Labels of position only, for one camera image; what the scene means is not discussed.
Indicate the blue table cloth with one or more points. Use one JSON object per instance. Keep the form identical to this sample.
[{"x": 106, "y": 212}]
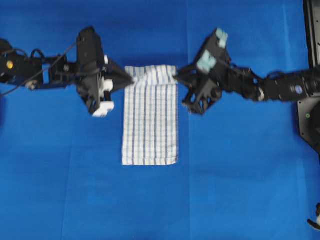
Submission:
[{"x": 243, "y": 172}]

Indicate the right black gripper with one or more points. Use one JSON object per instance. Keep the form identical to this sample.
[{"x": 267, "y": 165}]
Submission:
[{"x": 204, "y": 90}]

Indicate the white blue-striped towel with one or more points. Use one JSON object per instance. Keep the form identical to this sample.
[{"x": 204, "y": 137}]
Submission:
[{"x": 151, "y": 117}]

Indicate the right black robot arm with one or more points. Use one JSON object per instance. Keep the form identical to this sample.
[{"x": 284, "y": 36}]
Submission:
[{"x": 276, "y": 86}]

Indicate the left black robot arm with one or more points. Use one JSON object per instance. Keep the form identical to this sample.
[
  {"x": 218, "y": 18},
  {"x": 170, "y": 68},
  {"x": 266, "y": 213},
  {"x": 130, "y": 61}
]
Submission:
[{"x": 35, "y": 71}]

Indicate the right wrist camera with tape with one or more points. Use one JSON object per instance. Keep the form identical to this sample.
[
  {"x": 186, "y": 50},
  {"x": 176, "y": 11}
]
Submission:
[{"x": 213, "y": 55}]

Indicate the black white cable connector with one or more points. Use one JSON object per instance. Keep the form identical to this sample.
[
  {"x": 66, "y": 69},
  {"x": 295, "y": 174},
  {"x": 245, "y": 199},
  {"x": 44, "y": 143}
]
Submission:
[{"x": 315, "y": 224}]

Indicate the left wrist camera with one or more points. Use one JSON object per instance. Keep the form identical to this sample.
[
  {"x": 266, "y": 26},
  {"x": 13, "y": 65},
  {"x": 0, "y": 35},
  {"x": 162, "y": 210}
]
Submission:
[{"x": 89, "y": 52}]

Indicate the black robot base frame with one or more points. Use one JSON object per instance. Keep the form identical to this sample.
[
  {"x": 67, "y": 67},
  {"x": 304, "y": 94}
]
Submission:
[{"x": 309, "y": 109}]

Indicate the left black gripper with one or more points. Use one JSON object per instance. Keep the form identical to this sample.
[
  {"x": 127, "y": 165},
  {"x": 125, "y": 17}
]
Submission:
[{"x": 95, "y": 90}]

